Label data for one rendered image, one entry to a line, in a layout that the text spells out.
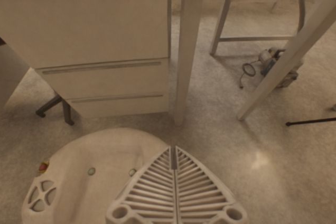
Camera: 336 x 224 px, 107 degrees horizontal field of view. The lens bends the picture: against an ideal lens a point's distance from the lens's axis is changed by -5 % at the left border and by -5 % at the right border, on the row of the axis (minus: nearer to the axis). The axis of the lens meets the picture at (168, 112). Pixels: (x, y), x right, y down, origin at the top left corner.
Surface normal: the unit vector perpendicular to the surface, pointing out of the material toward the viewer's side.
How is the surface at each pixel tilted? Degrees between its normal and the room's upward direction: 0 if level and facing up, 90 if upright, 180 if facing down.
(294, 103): 0
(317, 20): 90
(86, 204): 0
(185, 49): 90
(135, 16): 90
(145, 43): 90
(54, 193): 0
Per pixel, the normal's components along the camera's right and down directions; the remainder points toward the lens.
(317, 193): -0.01, -0.53
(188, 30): 0.09, 0.84
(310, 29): -1.00, 0.08
